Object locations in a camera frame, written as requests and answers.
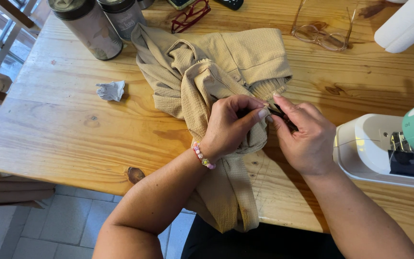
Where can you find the person's left hand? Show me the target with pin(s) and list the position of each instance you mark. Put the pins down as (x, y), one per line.
(225, 129)

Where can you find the person's right hand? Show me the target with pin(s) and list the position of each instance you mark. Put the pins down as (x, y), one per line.
(306, 142)

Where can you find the beige textured garment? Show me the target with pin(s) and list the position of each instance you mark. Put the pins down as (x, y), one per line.
(207, 104)

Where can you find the small black scissors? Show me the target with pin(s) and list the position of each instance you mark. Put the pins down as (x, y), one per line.
(282, 115)

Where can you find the white and green sewing machine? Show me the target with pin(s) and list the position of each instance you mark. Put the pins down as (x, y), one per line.
(386, 147)

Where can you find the person's black trousers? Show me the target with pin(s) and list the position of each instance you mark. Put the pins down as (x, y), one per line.
(261, 241)

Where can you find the clear pink-framed glasses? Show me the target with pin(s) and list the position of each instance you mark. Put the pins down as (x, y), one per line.
(322, 34)

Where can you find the red-framed glasses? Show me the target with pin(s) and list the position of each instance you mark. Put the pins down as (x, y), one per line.
(189, 16)

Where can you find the crumpled white paper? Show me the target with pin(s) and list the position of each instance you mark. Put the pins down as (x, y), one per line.
(110, 90)

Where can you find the black remote control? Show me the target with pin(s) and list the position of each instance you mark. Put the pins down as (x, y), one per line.
(229, 3)

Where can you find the dark phone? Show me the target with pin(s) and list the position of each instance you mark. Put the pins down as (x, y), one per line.
(180, 3)

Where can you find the metal container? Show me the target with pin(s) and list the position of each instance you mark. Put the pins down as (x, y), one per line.
(145, 3)

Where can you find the small grey tin canister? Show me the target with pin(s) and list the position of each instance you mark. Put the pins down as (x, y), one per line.
(122, 18)

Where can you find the white paper towel roll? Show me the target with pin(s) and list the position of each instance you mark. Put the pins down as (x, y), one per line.
(406, 25)

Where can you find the large grey tin canister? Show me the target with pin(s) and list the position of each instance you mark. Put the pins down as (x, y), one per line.
(88, 27)

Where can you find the brown cardboard sheets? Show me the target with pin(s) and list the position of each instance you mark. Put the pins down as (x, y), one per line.
(9, 190)

